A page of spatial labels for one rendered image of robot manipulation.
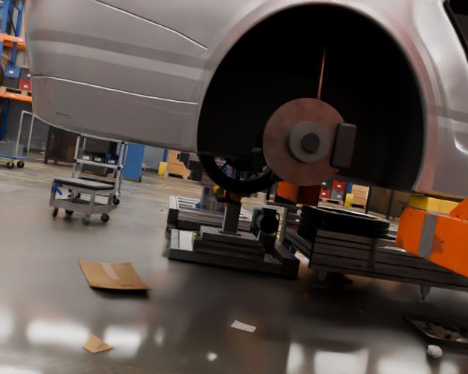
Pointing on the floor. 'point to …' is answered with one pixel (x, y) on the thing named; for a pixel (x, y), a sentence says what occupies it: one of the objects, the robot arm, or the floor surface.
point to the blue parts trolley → (9, 150)
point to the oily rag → (437, 331)
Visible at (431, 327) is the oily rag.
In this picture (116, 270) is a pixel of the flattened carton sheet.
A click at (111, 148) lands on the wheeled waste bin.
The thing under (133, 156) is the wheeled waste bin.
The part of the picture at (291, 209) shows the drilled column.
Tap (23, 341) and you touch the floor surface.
